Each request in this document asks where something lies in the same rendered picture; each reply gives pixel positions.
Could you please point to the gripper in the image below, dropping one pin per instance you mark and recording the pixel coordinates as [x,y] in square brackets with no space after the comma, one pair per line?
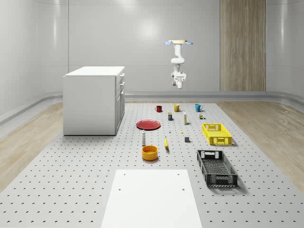
[180,77]

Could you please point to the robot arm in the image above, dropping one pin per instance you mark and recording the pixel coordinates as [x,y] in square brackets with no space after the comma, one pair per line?
[177,60]

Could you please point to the yellow mug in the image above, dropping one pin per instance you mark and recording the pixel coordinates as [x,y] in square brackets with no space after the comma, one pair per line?
[176,108]

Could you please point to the blue mug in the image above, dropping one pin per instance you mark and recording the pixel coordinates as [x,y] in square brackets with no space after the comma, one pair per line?
[198,107]

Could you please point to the red mug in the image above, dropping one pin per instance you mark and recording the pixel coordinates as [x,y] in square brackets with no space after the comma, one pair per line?
[158,109]

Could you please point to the blue flat-sided can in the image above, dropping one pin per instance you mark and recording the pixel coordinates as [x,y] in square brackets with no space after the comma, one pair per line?
[170,116]

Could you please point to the tall pale yellow bottle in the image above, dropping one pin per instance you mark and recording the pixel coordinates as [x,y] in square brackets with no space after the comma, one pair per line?
[185,118]

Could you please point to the puzzle cube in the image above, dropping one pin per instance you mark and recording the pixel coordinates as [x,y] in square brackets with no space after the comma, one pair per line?
[202,116]

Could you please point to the red plate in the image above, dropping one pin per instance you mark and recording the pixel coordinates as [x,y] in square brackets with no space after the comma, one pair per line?
[148,125]

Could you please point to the grey cube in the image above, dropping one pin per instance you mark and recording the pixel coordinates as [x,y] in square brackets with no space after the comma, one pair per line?
[187,139]

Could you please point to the banana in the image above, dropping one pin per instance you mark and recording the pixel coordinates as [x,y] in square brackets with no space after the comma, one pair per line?
[166,143]

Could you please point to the yellow basket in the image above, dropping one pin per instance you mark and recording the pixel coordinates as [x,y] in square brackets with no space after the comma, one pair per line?
[217,139]

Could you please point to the white bottle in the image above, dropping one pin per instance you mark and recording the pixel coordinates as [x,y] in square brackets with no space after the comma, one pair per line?
[143,139]

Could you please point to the yellow bowl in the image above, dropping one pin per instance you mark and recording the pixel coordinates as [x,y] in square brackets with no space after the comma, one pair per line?
[150,154]

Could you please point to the white cabinet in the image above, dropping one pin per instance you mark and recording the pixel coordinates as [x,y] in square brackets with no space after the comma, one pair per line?
[90,104]

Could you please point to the dark grey basket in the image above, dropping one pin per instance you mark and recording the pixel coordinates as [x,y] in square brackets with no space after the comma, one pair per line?
[221,179]

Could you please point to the white board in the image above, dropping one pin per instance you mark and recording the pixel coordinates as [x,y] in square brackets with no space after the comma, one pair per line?
[152,199]

